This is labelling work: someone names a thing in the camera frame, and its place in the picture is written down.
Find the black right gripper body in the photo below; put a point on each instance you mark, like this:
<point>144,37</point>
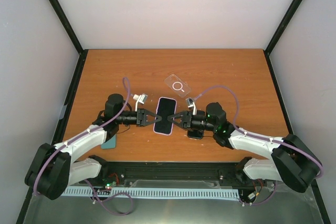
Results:
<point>193,124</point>

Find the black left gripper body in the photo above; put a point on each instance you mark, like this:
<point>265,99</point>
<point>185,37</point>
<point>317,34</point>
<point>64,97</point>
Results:
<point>132,120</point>

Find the black screen phone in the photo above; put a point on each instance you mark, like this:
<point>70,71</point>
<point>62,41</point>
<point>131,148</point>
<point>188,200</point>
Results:
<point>195,134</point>

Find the lavender phone case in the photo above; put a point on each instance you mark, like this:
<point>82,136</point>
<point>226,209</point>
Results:
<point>165,116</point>

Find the clear magsafe phone case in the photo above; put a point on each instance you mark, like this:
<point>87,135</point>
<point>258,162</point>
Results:
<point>177,85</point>

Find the teal phone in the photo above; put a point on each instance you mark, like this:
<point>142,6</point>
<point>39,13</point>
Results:
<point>109,144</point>

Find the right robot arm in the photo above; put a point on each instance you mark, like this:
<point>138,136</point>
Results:
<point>284,159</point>

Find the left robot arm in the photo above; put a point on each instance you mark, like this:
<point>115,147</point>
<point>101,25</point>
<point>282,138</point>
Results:
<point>71,153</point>

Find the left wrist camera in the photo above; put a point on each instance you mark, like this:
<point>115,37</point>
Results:
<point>139,99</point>

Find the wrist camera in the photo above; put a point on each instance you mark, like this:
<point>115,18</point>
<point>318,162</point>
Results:
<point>191,105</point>
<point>139,99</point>

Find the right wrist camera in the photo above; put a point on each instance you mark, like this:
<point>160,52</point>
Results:
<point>191,105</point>

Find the black aluminium frame rail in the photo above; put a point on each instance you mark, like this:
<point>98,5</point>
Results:
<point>123,173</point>

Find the light blue cable duct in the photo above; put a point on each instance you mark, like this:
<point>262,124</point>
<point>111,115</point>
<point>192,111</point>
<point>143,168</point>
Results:
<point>170,193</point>

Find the metal base plate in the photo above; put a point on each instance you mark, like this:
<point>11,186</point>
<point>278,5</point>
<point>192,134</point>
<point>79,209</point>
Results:
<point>283,207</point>

